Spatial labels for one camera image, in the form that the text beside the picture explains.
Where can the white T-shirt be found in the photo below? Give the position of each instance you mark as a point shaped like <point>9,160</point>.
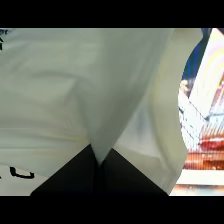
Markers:
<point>66,90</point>

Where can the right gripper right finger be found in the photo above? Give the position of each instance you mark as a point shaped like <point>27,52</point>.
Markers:
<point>128,178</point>

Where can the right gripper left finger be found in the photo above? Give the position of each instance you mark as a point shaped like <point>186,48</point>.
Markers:
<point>75,178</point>

